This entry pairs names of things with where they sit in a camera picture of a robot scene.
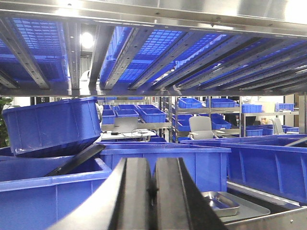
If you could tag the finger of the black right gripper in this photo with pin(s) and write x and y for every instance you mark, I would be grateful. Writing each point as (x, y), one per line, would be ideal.
(122, 202)
(178, 204)

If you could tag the tilted blue bin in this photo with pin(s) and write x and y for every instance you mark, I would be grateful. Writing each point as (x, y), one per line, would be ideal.
(52, 129)

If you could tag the blue bin front left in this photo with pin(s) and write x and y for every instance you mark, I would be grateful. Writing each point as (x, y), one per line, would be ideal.
(29, 200)

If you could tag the black flat tray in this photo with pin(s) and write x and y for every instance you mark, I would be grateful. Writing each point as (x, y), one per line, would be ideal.
(77, 160)

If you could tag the large flat grey tray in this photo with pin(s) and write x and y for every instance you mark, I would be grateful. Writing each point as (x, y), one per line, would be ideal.
(247, 209)

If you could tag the blue bin right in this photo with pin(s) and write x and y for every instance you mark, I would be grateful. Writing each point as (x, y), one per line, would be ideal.
(275, 164)

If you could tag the white office chair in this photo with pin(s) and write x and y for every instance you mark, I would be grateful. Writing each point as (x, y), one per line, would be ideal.
(201, 128)

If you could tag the small silver tray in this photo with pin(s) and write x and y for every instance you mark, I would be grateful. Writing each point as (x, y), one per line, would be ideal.
(221, 204)

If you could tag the blue bin middle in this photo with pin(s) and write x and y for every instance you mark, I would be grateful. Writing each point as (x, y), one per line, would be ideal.
(205, 166)

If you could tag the stainless steel shelf front rail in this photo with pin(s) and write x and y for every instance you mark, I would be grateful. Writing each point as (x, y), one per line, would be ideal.
(153, 47)

